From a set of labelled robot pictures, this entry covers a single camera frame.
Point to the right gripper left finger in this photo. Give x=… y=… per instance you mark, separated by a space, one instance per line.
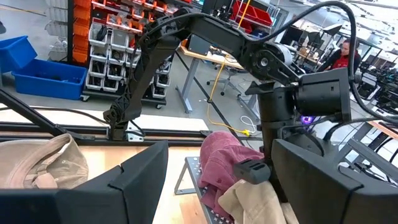
x=93 y=205

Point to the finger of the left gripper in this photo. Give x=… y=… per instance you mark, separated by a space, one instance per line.
x=252 y=171

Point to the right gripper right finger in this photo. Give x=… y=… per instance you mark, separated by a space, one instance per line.
x=326 y=193

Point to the khaki baseball cap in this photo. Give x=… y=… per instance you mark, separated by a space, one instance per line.
x=37 y=161
x=252 y=202

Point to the maroon baseball cap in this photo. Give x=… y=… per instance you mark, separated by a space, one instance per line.
x=224 y=155

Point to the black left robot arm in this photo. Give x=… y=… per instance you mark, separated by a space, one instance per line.
x=149 y=71

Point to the grey office chair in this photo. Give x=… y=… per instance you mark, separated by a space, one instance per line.
x=227 y=81

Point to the grey perforated metal stand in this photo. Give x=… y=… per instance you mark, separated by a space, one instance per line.
x=192 y=168

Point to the person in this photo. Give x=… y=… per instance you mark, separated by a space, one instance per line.
x=342 y=57

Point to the wooden desk grey legs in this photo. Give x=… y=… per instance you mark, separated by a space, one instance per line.
x=189 y=81

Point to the shelf with red bins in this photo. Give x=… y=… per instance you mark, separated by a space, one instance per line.
x=255 y=15

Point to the large blue plastic bin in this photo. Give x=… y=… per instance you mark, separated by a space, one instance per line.
x=49 y=81

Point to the storage rack with bins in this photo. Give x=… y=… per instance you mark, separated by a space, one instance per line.
x=109 y=46

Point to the small blue plastic bin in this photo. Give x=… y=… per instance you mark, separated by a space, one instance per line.
x=15 y=53

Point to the black aluminium table frame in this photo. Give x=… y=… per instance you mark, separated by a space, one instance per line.
x=93 y=128

